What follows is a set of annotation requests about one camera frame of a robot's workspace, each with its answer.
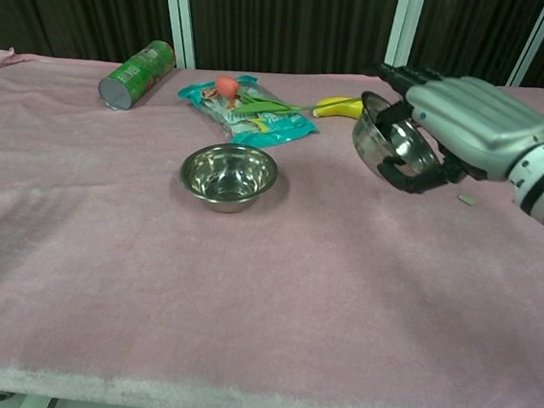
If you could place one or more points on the teal snack bag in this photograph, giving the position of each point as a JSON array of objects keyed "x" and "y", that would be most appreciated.
[{"x": 260, "y": 126}]

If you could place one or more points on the yellow toy banana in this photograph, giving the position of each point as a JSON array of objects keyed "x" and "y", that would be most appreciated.
[{"x": 339, "y": 108}]

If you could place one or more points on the green chip can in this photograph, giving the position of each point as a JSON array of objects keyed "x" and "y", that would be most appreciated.
[{"x": 140, "y": 73}]

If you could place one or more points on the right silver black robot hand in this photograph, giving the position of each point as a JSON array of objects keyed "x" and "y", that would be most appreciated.
[{"x": 477, "y": 122}]

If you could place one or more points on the metal bowl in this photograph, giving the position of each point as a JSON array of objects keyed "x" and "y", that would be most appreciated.
[
  {"x": 370, "y": 136},
  {"x": 228, "y": 180}
]

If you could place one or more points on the white frame post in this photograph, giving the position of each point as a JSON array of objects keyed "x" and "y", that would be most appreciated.
[
  {"x": 179, "y": 12},
  {"x": 536, "y": 41},
  {"x": 405, "y": 24}
]

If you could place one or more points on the pink velvet table cloth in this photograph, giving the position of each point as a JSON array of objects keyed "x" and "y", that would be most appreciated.
[{"x": 197, "y": 279}]

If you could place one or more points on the artificial pink tulip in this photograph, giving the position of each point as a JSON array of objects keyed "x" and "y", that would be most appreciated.
[{"x": 227, "y": 86}]

